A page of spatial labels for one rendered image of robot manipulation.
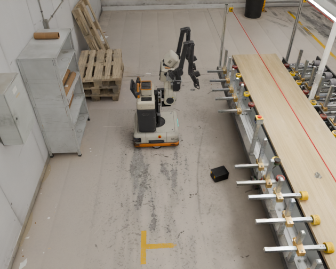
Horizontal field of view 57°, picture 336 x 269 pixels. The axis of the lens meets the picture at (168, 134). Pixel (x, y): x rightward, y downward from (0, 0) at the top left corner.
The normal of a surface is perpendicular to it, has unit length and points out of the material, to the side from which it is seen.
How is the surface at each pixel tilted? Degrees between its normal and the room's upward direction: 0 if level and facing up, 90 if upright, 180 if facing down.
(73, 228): 0
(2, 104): 90
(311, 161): 0
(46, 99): 90
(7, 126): 90
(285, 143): 0
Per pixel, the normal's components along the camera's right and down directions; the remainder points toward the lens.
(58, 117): 0.04, 0.64
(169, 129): -0.01, -0.77
